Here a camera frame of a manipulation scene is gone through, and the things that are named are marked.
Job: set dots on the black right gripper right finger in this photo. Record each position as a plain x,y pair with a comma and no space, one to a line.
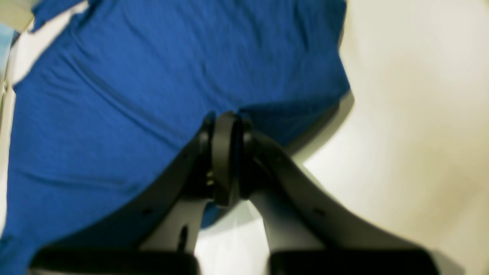
308,232

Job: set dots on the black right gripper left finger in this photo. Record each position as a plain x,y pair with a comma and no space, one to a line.
153,234

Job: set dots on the blue long-sleeve shirt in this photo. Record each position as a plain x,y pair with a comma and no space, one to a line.
109,104

